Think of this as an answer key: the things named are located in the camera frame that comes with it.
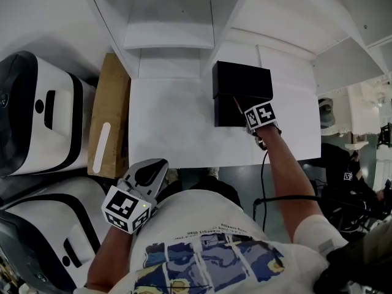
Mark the red pen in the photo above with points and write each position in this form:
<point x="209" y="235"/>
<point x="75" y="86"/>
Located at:
<point x="238" y="104"/>

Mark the person's right forearm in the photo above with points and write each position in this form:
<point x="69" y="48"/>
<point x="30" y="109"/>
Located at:
<point x="284" y="179"/>

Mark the lower white black robot shell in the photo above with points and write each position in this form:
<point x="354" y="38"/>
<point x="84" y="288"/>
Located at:
<point x="46" y="240"/>

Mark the white black robot shell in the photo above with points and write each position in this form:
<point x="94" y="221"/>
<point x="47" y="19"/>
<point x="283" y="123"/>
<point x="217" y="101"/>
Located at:
<point x="46" y="240"/>
<point x="27" y="112"/>

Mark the person's white shoe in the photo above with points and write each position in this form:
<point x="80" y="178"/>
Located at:
<point x="172" y="176"/>
<point x="213" y="172"/>

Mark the white table top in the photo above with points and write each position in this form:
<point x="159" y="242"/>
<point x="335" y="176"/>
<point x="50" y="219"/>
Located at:
<point x="171" y="127"/>

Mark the upper white black robot shell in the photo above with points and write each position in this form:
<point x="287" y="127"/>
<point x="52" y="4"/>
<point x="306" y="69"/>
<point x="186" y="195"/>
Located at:
<point x="27" y="112"/>

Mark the black box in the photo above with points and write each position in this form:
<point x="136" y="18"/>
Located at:
<point x="242" y="78"/>

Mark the brown cardboard box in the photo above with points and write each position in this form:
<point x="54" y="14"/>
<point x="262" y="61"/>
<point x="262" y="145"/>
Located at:
<point x="110" y="103"/>

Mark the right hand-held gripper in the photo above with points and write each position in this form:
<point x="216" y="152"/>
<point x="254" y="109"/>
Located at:
<point x="260" y="113"/>

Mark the person's left white shoe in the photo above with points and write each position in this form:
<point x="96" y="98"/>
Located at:
<point x="172" y="176"/>

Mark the person's left forearm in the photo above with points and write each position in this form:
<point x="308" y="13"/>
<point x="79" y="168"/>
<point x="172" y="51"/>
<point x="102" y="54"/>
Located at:
<point x="110" y="256"/>

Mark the person's black trousers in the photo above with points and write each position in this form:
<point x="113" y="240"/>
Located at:
<point x="211" y="188"/>

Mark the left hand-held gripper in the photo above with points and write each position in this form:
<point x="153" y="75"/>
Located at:
<point x="125" y="208"/>

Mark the white shelf hutch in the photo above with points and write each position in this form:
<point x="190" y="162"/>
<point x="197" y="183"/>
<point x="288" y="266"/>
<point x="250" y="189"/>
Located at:
<point x="171" y="26"/>

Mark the black gooseneck mount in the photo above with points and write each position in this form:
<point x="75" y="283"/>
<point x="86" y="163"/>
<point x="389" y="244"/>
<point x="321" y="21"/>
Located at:
<point x="306" y="198"/>

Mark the person's right white shoe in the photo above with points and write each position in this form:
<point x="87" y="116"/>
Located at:
<point x="213" y="172"/>

